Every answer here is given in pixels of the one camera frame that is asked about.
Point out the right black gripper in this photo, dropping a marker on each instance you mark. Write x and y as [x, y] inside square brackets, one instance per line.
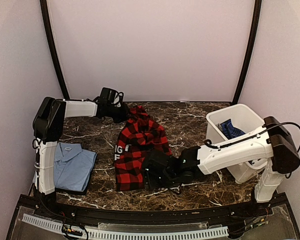
[150, 182]

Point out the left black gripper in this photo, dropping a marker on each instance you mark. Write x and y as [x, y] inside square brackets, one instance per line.
[125, 115]

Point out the red black plaid shirt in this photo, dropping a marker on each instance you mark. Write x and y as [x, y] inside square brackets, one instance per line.
[140, 134]

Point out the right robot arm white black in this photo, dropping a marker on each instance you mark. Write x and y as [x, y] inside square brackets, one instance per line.
[270, 141]

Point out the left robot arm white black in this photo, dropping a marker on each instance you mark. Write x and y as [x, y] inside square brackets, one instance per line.
[48, 127]

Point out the folded light blue shirt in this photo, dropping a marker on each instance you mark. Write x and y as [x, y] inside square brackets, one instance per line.
[63, 167]

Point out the blue shirt in bin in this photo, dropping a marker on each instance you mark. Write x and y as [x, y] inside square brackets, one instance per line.
[228, 130]

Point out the white plastic bin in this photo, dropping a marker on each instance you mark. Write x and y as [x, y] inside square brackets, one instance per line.
[244, 119]

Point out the right clear acrylic plate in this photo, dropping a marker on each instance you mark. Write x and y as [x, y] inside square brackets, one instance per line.
[280, 226]

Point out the clear acrylic plate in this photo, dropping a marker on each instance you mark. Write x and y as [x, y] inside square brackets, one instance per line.
[19, 230]
[280, 226]

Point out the left clear acrylic plate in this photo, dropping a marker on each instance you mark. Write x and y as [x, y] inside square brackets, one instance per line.
[19, 230]

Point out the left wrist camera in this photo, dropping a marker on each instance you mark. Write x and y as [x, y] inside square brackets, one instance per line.
[115, 98]

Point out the black curved front rail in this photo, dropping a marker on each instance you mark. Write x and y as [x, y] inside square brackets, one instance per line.
[215, 215]

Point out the white slotted cable duct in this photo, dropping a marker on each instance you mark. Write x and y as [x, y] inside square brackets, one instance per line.
[111, 231]

